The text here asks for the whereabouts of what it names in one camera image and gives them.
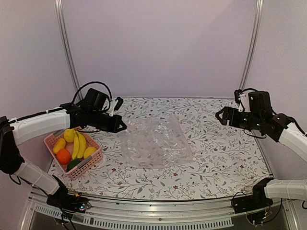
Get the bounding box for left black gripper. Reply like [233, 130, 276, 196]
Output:
[88, 110, 127, 133]

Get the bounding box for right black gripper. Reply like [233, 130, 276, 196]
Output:
[215, 106, 262, 131]

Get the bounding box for clear zip top bag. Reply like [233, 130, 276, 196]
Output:
[119, 114, 193, 170]

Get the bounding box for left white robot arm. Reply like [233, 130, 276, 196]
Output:
[0, 88, 127, 212]

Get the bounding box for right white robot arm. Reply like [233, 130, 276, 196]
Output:
[215, 88, 307, 213]

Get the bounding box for yellow mango right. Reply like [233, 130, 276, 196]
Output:
[83, 147, 97, 159]

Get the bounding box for yellow mango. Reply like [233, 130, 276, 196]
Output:
[83, 147, 97, 159]
[53, 138, 66, 154]

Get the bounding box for yellow banana bunch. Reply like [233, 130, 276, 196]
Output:
[72, 131, 87, 160]

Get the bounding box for yellow lemon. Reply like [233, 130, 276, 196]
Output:
[63, 129, 75, 143]

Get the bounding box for yellow mango left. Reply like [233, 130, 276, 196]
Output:
[53, 138, 66, 154]

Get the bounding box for green avocado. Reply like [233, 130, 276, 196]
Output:
[66, 159, 81, 172]

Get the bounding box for orange fruit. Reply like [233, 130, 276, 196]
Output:
[56, 149, 71, 165]

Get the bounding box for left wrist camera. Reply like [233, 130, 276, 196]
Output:
[107, 97, 123, 116]

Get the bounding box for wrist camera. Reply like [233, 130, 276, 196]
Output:
[234, 89, 250, 112]
[107, 97, 123, 116]

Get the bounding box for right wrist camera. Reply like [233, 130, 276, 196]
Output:
[234, 89, 250, 112]

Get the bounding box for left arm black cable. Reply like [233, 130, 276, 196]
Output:
[71, 81, 113, 113]

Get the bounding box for front aluminium rail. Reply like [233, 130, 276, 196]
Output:
[21, 189, 304, 230]

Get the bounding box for right aluminium frame post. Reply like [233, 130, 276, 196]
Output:
[239, 0, 264, 90]

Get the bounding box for aluminium frame post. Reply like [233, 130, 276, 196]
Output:
[239, 0, 264, 90]
[54, 0, 80, 92]

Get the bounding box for left aluminium frame post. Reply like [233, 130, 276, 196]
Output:
[54, 0, 80, 92]

